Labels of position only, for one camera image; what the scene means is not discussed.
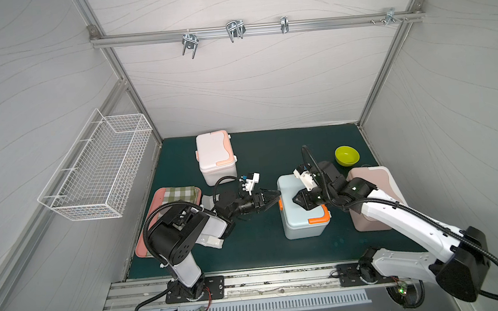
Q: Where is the blue box orange handle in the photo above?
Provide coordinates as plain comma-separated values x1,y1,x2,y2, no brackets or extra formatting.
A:
277,175,331,240

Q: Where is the gauze packet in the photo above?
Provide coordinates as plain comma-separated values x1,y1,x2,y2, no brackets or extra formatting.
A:
201,195,215,210
196,229,226,249

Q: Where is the pink first aid box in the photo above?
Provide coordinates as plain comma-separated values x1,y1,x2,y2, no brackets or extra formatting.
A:
347,166,407,232

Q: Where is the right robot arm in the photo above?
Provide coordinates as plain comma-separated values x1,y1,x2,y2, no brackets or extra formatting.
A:
293,161,498,303

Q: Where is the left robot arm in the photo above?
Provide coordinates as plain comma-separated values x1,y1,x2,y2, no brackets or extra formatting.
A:
135,189,281,311

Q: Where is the green table mat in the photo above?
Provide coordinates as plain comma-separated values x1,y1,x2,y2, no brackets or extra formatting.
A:
151,124,422,273

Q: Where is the green bowl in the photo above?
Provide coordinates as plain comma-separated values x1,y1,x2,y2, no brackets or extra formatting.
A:
334,146,360,167

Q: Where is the green checkered cloth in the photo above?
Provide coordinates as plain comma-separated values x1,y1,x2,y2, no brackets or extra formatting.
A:
151,186,202,209

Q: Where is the pink tray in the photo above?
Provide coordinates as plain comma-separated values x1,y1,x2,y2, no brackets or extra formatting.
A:
129,184,208,259

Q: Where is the metal hook clamp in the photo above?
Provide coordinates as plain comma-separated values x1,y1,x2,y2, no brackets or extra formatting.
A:
182,32,199,59

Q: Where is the metal u-bolt clamp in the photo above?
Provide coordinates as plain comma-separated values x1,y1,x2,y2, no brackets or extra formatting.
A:
225,19,246,43

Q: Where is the aluminium crossbar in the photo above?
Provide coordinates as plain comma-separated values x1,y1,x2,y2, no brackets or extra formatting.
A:
91,11,426,49

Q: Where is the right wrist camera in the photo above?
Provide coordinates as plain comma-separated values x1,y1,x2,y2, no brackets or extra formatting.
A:
293,164,320,192

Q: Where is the white box peach handle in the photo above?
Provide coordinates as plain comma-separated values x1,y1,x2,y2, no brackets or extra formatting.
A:
195,130,237,186

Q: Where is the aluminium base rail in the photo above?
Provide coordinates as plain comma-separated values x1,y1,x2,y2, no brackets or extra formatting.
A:
100,250,461,311

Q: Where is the white wire basket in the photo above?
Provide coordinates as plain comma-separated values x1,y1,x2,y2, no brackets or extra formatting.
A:
37,109,152,221

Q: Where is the small metal bracket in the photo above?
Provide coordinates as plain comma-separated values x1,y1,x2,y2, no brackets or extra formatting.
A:
280,16,290,34

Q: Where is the metal screw bracket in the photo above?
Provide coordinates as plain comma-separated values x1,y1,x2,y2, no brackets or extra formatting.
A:
370,8,409,27

